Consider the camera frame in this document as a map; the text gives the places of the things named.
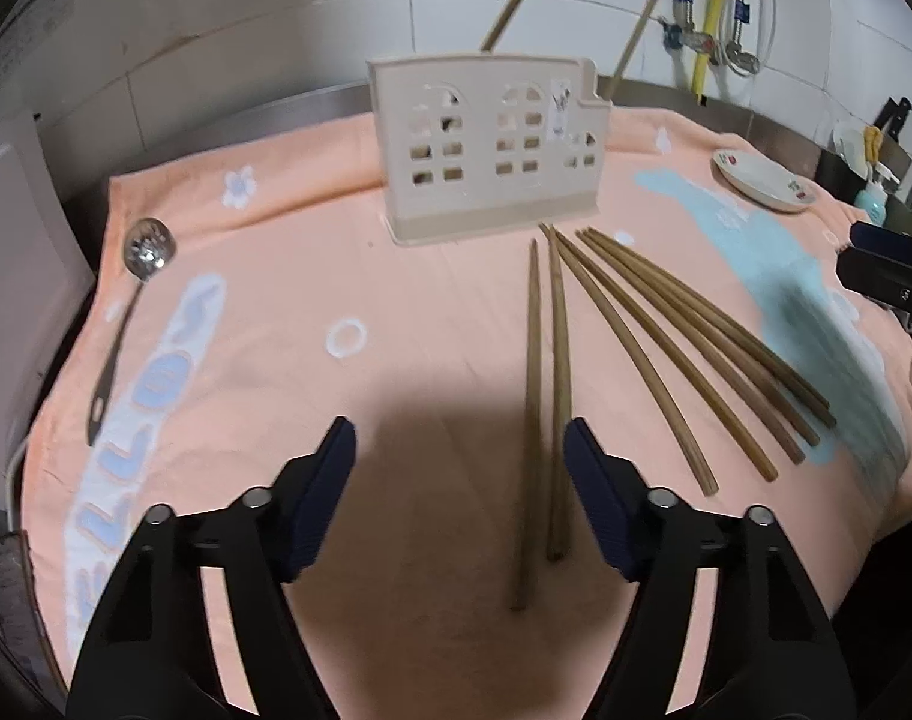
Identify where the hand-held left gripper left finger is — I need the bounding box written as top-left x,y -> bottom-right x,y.
64,416 -> 357,720

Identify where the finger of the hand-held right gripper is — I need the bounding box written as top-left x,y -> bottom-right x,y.
837,247 -> 912,332
850,221 -> 912,265

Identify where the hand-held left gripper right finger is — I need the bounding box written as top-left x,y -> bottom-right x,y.
563,418 -> 851,720

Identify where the brown wooden chopstick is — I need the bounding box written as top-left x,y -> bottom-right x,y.
583,227 -> 806,464
602,0 -> 668,100
480,0 -> 553,53
510,238 -> 541,611
576,231 -> 779,482
540,223 -> 573,562
598,231 -> 838,428
550,229 -> 719,497
591,229 -> 821,448

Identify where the beige plastic utensil holder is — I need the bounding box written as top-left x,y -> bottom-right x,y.
366,54 -> 611,247

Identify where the teal bottle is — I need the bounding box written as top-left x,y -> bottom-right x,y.
853,165 -> 899,224

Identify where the black dish rack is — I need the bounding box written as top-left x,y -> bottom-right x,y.
812,146 -> 912,241

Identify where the white flower print dish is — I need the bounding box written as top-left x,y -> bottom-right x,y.
711,150 -> 821,213

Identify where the peach printed towel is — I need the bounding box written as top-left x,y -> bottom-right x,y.
10,106 -> 912,720

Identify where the yellow pipe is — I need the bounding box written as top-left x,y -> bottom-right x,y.
692,0 -> 734,102

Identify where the slotted metal spoon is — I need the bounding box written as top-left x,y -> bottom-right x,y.
87,217 -> 179,447

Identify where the white box appliance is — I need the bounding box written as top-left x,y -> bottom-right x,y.
0,116 -> 97,481

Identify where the black handled knife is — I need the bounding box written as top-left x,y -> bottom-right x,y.
880,97 -> 912,158

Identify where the white cable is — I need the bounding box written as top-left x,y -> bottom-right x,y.
4,435 -> 33,533

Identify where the white wall label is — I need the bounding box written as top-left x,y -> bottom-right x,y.
0,0 -> 76,85

